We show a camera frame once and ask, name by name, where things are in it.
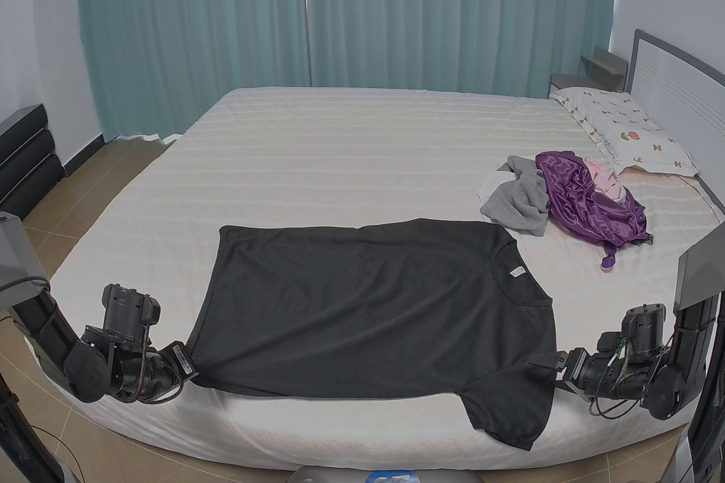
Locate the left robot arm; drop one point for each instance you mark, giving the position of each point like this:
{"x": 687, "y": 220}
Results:
{"x": 85, "y": 367}

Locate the purple satin garment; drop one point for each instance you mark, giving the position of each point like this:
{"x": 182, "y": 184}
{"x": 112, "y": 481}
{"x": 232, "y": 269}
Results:
{"x": 577, "y": 203}

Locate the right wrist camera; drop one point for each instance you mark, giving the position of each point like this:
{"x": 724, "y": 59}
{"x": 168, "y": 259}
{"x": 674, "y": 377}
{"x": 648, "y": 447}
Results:
{"x": 609, "y": 344}

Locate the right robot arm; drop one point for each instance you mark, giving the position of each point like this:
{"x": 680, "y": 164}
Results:
{"x": 668, "y": 384}

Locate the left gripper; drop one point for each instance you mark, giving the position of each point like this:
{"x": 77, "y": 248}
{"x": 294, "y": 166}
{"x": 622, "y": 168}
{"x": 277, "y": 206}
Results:
{"x": 170, "y": 373}

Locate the black chest of drawers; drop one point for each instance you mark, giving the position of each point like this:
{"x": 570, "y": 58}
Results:
{"x": 25, "y": 164}

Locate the grey bedside table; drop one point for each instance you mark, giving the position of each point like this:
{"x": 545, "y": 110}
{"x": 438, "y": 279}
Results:
{"x": 600, "y": 70}

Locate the bed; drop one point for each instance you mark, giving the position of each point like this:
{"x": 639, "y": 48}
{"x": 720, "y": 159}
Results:
{"x": 351, "y": 164}

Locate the pink garment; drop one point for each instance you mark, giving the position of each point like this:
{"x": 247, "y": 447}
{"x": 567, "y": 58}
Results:
{"x": 606, "y": 181}

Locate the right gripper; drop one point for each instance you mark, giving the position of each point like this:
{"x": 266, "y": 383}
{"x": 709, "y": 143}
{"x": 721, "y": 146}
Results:
{"x": 583, "y": 373}

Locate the black T-shirt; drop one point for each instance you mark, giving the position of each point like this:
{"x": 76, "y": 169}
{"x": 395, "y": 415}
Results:
{"x": 362, "y": 311}

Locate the grey garment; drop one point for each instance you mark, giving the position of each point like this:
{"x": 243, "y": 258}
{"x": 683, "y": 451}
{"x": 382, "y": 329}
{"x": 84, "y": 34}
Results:
{"x": 521, "y": 203}

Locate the white printed pillow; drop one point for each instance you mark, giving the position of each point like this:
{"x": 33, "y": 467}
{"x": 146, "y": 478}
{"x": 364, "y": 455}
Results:
{"x": 628, "y": 130}

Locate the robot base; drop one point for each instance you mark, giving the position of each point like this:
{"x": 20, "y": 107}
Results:
{"x": 362, "y": 475}

